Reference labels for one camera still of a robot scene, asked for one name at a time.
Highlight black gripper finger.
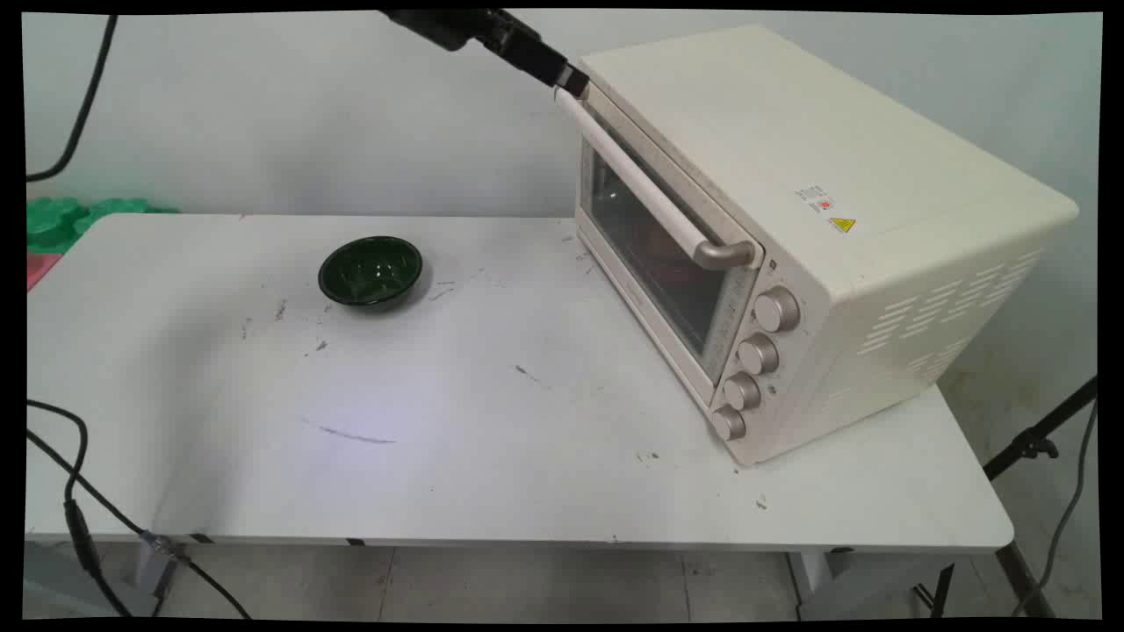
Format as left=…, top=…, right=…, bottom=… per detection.
left=501, top=11, right=592, bottom=97
left=479, top=39, right=579, bottom=95

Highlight pink foam mat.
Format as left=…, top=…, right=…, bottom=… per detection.
left=26, top=252, right=65, bottom=292

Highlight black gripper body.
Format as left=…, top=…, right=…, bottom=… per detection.
left=379, top=10, right=530, bottom=53

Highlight black cable with plug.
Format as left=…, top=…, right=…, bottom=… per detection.
left=26, top=399, right=134, bottom=618

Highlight glass oven door with handle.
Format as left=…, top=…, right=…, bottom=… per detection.
left=553, top=85, right=767, bottom=410

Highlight green plastic blocks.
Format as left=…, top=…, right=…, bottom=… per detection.
left=26, top=197, right=181, bottom=255

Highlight black tripod stand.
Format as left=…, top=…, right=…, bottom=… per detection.
left=913, top=376, right=1099, bottom=620

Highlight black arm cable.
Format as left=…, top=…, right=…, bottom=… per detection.
left=26, top=13, right=119, bottom=183

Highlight black cable with grey connector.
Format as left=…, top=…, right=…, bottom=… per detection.
left=26, top=428, right=253, bottom=621

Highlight cream toaster oven body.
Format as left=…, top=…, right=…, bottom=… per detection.
left=575, top=25, right=1079, bottom=466

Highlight grey table leg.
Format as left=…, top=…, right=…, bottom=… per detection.
left=784, top=549, right=958, bottom=621
left=132, top=540, right=190, bottom=615

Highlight dark green bowl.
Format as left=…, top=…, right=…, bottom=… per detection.
left=318, top=235, right=424, bottom=309

